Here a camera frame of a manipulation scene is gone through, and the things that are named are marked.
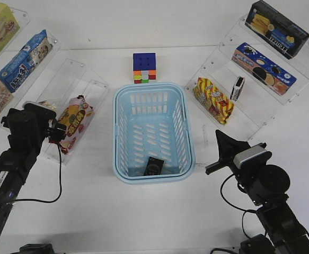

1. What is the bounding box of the blue Oreo style box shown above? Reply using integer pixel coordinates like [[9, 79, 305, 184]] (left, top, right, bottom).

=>
[[232, 42, 297, 96]]

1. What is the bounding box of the light blue plastic basket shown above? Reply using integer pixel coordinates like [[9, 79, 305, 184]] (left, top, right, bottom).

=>
[[112, 82, 196, 184]]

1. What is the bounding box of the black Franzzi biscuit box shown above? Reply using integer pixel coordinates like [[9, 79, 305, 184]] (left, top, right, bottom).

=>
[[245, 1, 309, 59]]

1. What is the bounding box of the multicolour puzzle cube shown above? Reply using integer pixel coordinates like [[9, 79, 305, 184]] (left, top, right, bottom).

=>
[[133, 52, 157, 84]]

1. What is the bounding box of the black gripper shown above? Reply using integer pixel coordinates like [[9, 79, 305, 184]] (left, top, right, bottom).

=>
[[1, 102, 56, 152], [205, 130, 267, 175]]

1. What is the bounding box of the clear acrylic shelf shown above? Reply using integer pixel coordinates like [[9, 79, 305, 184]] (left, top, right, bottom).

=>
[[0, 5, 110, 166], [185, 16, 309, 150]]

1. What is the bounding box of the pink snack bag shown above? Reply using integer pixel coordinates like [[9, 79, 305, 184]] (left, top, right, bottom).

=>
[[58, 95, 95, 155]]

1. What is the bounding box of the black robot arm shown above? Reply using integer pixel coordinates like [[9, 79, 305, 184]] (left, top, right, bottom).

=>
[[0, 103, 56, 235], [206, 130, 309, 253]]

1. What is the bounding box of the black grey tissue pack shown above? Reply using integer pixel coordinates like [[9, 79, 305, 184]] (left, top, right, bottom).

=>
[[144, 157, 164, 176]]

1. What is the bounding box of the right clear acrylic shelf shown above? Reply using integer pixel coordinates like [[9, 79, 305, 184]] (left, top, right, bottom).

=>
[[185, 16, 309, 150]]

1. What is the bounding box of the left clear acrylic shelf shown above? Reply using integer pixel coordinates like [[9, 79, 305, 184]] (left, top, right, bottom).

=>
[[0, 5, 110, 166]]

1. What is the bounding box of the black white tissue pack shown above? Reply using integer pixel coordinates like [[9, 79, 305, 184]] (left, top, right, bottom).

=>
[[230, 77, 245, 101]]

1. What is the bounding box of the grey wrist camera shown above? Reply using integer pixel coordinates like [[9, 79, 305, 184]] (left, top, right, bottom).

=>
[[233, 146, 272, 169], [48, 122, 67, 144]]

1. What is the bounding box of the blue cookie box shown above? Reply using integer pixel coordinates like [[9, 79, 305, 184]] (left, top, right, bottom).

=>
[[0, 30, 53, 93]]

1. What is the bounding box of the clear bread pack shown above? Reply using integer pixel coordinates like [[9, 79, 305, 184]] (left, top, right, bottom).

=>
[[38, 100, 58, 112]]

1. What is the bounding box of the red yellow striped snack bag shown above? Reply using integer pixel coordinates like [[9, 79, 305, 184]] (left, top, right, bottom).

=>
[[193, 77, 234, 125]]

